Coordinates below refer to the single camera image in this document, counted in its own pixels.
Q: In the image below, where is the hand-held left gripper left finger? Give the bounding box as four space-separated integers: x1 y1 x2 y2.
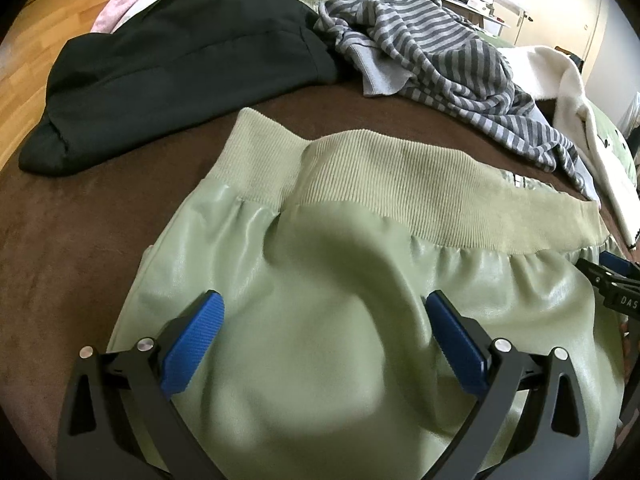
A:
56 289 226 480

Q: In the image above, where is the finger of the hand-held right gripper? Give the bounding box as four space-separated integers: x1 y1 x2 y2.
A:
598 250 640 278

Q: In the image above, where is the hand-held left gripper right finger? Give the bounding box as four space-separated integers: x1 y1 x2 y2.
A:
424 289 592 480

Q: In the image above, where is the green jacket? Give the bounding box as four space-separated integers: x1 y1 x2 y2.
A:
107 107 628 480

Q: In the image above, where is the white fleece jacket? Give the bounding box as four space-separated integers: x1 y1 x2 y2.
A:
505 45 640 251

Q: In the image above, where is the cream wardrobe door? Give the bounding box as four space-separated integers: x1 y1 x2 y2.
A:
515 0 613 78

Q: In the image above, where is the grey striped sweater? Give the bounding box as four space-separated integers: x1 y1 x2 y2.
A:
312 0 601 206

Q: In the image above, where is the black garment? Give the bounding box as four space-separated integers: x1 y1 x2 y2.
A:
19 0 346 177

